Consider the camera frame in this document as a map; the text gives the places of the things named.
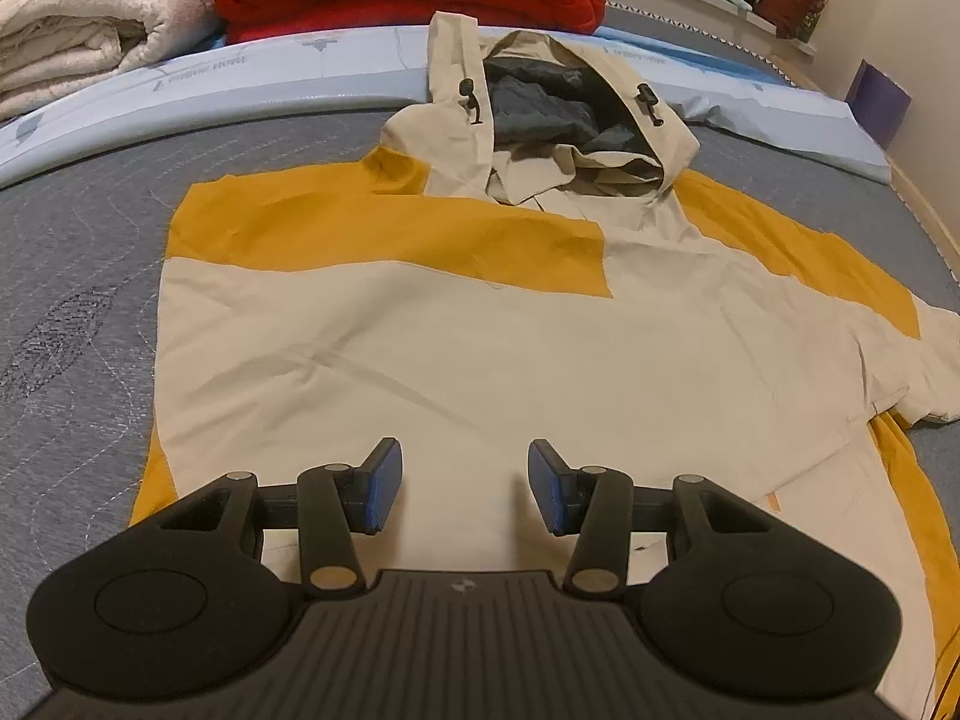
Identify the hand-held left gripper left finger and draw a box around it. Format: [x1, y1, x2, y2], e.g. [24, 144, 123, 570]
[154, 437, 404, 601]

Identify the grey quilted mattress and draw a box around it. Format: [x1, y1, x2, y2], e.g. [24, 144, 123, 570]
[0, 86, 960, 720]

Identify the purple box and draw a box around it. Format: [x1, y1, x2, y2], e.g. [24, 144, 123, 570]
[851, 58, 913, 152]

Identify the beige and yellow hooded jacket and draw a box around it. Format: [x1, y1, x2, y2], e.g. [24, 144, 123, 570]
[129, 11, 960, 720]

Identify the light blue folded sheet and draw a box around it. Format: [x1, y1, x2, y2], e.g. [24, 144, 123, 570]
[0, 19, 895, 190]

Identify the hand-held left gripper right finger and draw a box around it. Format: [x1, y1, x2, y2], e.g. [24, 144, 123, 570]
[527, 437, 781, 601]

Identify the cream folded blanket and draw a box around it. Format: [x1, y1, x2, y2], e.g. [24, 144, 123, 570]
[0, 0, 226, 122]

